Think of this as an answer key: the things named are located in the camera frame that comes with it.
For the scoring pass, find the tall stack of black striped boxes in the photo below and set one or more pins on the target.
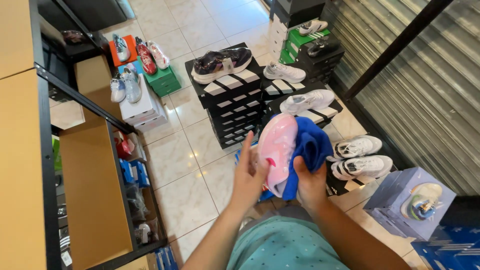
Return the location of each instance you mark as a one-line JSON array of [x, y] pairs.
[[232, 105]]

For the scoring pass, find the orange shoe box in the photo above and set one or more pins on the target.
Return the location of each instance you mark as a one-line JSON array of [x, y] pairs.
[[131, 43]]

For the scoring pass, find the blue cloth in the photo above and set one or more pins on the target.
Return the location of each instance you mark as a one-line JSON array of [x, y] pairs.
[[311, 144]]

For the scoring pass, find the light blue shoe box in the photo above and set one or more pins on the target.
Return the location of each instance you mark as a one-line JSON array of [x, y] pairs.
[[137, 66]]

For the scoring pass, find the stack of white shoe boxes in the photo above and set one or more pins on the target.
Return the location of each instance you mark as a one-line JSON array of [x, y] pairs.
[[144, 110]]

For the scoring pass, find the white sneaker with dark heel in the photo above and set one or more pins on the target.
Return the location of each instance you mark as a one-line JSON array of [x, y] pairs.
[[312, 27]]

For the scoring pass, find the white and red sneaker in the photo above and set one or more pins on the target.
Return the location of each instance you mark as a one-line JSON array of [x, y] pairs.
[[158, 55]]

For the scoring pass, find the stack of blue shoe boxes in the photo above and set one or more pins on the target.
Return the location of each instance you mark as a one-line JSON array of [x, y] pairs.
[[450, 251]]

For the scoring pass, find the dark purple sneaker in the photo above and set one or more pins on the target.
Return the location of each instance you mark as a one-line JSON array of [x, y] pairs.
[[221, 63]]

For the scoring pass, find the lavender shoe box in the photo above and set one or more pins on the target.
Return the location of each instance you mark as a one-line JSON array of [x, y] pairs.
[[386, 195]]

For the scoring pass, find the white sneaker with black stripes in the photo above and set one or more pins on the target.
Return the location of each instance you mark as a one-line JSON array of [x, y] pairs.
[[362, 167], [356, 147]]

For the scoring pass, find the black shoe box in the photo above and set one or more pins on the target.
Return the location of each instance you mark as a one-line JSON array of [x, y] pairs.
[[343, 185]]

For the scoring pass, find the plain white sneaker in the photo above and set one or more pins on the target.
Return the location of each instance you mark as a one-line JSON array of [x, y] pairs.
[[305, 100]]

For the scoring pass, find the grey metal roller shutter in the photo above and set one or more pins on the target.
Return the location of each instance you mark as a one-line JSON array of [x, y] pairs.
[[420, 97]]

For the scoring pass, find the person's right hand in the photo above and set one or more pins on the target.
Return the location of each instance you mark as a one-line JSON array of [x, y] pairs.
[[311, 189]]

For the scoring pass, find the light grey sneaker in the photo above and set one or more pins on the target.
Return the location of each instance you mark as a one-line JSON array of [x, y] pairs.
[[284, 71]]

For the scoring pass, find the black metal pole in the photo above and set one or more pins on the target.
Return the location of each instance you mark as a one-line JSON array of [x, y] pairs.
[[397, 45]]

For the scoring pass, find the person's left hand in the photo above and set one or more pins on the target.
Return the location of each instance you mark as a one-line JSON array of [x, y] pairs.
[[245, 183]]

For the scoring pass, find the low stack of black striped boxes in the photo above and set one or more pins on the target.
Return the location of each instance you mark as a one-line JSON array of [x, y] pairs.
[[318, 114]]

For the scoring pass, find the stack of green shoe boxes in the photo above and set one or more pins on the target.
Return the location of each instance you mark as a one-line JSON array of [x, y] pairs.
[[165, 81]]

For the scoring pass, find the multicolour green blue sneaker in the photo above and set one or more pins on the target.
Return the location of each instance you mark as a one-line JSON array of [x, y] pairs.
[[422, 202]]

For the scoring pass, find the person's teal patterned shirt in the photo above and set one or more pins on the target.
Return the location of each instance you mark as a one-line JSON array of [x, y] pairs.
[[285, 245]]

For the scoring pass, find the white and teal sneaker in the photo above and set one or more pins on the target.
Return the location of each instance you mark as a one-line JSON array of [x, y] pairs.
[[121, 47]]

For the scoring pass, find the pink sneaker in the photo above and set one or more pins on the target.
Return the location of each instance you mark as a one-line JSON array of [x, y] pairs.
[[277, 144]]

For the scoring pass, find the black metal shelf rack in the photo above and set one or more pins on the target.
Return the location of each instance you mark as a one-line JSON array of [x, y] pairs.
[[86, 180]]

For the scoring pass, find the pile of mixed shoe boxes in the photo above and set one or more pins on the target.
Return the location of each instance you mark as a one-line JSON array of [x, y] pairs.
[[292, 48]]

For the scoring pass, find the pale blue sneaker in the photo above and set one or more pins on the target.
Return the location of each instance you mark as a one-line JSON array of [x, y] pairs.
[[132, 86], [117, 90]]

